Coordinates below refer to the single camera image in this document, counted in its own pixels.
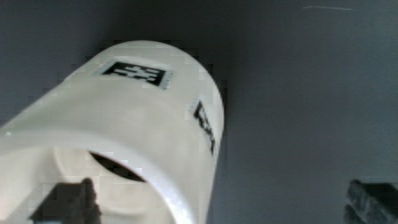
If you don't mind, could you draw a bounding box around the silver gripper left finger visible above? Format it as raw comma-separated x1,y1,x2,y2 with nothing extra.
29,178,101,224

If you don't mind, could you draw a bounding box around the white lamp hood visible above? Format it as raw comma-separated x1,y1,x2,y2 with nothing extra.
0,41,223,224

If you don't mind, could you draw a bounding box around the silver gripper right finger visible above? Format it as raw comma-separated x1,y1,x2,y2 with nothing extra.
342,180,398,224

